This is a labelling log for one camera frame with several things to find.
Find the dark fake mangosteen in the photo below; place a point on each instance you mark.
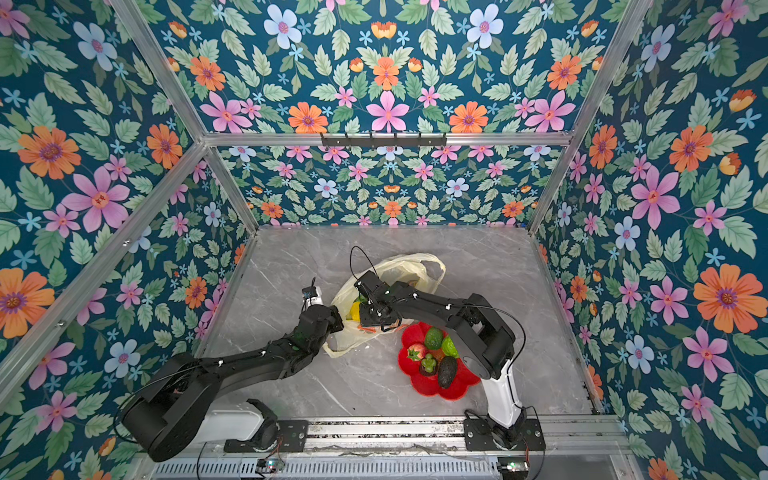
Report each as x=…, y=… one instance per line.
x=429, y=366

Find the green fake avocado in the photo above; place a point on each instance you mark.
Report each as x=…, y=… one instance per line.
x=433, y=339

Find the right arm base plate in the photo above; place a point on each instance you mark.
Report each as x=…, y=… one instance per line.
x=483, y=435

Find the black hook rail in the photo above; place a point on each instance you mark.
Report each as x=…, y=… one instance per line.
x=370, y=140

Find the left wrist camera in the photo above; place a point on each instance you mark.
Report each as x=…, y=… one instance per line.
x=311, y=296

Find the red flower-shaped plastic plate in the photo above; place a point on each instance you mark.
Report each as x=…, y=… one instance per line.
x=428, y=386

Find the aluminium front rail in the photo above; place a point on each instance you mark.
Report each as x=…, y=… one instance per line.
x=563, y=434

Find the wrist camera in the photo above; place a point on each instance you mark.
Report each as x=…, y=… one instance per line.
x=311, y=296
x=371, y=286

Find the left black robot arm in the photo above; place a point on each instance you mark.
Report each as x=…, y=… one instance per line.
x=172, y=411

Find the yellow fake lemon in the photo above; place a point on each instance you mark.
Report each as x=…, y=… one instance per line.
x=354, y=313

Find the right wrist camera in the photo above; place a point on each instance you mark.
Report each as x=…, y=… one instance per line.
x=371, y=286

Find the red fake strawberry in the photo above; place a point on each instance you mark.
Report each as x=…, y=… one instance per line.
x=416, y=352

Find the white vent grille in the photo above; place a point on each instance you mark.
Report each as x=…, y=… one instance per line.
x=420, y=467

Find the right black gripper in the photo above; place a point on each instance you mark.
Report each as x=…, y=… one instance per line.
x=365, y=320

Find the dark purple fake avocado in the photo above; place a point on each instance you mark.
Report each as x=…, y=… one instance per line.
x=447, y=371

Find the green fake lime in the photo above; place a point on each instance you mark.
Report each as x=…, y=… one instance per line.
x=448, y=348

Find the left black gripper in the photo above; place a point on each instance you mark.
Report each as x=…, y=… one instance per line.
x=332, y=316

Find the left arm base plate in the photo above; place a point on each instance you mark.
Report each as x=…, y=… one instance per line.
x=284, y=436

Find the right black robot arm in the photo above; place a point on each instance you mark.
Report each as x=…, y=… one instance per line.
x=485, y=343

